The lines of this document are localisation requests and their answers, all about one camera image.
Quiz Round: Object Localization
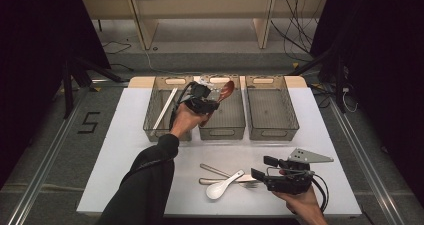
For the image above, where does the transparent grey plastic bin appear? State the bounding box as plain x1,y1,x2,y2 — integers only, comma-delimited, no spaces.
143,75,195,143
244,74,300,142
198,74,247,141

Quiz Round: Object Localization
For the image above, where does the brown wooden spoon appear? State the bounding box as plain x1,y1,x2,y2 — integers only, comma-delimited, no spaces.
200,80,236,128

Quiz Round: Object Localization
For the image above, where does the black curtain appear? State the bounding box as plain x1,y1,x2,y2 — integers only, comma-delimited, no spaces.
0,0,111,186
309,0,424,203

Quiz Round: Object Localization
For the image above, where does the right hand-held gripper cable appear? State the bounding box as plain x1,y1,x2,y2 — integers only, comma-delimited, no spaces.
311,173,329,213

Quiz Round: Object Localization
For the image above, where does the beige wooden bench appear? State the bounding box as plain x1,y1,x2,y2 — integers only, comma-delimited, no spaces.
79,0,329,51

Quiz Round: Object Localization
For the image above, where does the white chopstick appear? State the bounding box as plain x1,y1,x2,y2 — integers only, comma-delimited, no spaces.
152,87,178,132
153,88,179,133

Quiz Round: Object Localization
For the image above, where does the bundle of black cables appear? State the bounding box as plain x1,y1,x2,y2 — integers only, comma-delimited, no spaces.
269,0,321,63

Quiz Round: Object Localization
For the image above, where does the left hand-held gripper cable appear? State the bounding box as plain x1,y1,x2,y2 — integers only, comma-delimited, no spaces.
169,81,194,129

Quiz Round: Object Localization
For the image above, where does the black metal stand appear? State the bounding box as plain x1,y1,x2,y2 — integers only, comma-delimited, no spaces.
61,56,124,119
288,44,348,114

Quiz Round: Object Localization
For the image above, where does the metal fork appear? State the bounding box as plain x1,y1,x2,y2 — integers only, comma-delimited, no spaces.
199,163,259,189

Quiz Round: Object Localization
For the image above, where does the white table cover sheet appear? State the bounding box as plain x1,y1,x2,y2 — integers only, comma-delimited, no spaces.
76,86,363,218

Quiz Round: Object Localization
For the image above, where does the white ceramic spoon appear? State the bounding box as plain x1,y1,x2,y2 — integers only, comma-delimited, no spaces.
205,169,245,200

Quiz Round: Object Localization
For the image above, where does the hand-held gripper cable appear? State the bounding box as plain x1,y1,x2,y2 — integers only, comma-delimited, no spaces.
169,81,194,129
311,173,329,213

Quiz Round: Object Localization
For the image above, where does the white floor cable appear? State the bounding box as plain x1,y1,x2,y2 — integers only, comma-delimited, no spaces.
143,48,188,76

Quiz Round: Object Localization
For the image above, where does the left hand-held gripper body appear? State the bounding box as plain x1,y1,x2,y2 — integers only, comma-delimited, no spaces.
183,79,215,115

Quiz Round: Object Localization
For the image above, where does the person's right hand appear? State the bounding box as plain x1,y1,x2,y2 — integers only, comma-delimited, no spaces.
273,186,323,221

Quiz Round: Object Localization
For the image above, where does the person's left hand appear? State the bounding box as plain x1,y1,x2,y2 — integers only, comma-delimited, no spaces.
169,102,209,140

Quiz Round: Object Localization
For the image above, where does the short metal floor rail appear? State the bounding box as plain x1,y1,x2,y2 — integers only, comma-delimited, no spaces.
91,79,130,88

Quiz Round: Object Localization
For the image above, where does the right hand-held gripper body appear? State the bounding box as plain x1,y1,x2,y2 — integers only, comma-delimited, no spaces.
264,148,334,195

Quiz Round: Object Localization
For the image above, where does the white cable with plug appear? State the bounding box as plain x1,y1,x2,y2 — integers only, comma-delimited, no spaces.
341,86,359,113

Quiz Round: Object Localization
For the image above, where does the black floor cable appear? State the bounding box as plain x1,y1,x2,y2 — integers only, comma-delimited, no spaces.
100,40,133,55

